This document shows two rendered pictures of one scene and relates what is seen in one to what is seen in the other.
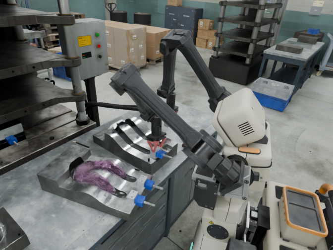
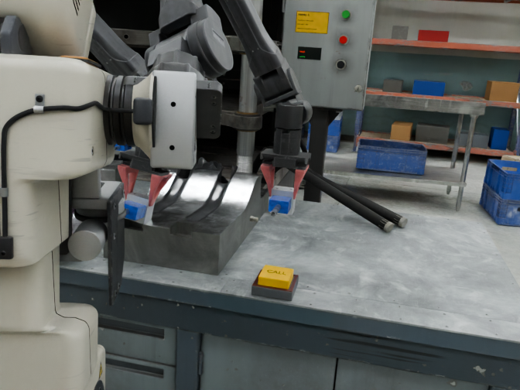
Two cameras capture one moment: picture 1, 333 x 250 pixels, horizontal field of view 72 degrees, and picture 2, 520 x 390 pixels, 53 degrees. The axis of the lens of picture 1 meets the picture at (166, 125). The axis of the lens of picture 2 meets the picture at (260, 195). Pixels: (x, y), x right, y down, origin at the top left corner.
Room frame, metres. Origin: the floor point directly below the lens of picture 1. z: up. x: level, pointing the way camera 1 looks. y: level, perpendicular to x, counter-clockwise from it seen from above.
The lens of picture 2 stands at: (0.83, -1.01, 1.26)
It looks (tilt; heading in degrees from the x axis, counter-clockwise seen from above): 16 degrees down; 67
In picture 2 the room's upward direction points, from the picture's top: 4 degrees clockwise
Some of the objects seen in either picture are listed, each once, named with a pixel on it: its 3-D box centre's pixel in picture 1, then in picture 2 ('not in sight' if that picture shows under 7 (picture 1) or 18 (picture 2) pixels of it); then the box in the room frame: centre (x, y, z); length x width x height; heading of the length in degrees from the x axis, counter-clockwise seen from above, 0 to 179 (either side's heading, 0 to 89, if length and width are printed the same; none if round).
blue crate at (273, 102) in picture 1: (269, 97); not in sight; (3.72, -1.79, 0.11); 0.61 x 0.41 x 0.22; 53
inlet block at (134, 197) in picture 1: (141, 201); not in sight; (0.71, 0.09, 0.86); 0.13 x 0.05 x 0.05; 72
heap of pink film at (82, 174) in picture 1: (98, 171); not in sight; (0.85, 0.33, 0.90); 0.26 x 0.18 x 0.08; 72
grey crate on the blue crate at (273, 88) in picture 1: (272, 88); not in sight; (3.72, -1.79, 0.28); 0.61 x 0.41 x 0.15; 53
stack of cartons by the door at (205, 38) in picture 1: (210, 34); not in sight; (7.77, -1.24, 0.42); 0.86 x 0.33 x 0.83; 53
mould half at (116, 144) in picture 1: (134, 139); (199, 203); (1.18, 0.20, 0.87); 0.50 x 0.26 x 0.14; 55
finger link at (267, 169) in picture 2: not in sight; (278, 176); (1.30, -0.01, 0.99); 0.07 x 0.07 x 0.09; 55
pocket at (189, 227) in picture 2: (166, 150); (184, 234); (1.09, -0.01, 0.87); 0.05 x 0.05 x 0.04; 55
